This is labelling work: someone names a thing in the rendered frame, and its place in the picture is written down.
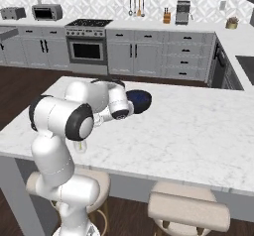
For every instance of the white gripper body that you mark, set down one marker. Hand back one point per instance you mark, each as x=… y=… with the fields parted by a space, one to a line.
x=101 y=117

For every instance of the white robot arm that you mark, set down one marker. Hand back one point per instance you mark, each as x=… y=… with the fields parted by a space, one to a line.
x=53 y=154

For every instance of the glass cup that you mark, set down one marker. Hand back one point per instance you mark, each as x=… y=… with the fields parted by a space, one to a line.
x=81 y=146

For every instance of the dark blue bowl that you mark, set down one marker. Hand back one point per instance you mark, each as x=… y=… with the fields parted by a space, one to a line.
x=140 y=99

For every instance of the beige round stool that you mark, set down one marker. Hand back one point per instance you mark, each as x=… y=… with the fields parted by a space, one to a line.
x=101 y=180
x=188 y=210

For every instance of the silver oven with hob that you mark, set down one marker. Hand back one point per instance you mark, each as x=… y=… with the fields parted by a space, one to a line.
x=86 y=48

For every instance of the grey base cupboard run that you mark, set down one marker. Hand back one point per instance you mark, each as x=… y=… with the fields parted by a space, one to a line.
x=231 y=78
x=158 y=55
x=33 y=48

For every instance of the hanging metal ladle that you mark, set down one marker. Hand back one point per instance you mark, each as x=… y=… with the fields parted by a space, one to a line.
x=130 y=11

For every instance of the hanging wooden spatula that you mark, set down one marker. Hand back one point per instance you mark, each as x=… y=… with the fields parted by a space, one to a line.
x=139 y=12

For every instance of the silver toaster oven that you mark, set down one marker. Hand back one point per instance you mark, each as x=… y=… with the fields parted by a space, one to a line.
x=47 y=12

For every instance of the wooden knife block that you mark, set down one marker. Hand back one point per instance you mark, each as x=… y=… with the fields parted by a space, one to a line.
x=167 y=17

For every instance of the silver coffee machine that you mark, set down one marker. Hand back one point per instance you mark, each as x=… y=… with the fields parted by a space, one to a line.
x=183 y=12

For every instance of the silver toaster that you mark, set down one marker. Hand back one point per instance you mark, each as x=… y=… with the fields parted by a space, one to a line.
x=12 y=13

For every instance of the potted plant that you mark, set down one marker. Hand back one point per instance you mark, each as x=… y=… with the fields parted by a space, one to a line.
x=232 y=23

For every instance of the white wall socket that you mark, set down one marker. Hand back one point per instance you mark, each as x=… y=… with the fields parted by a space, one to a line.
x=223 y=5

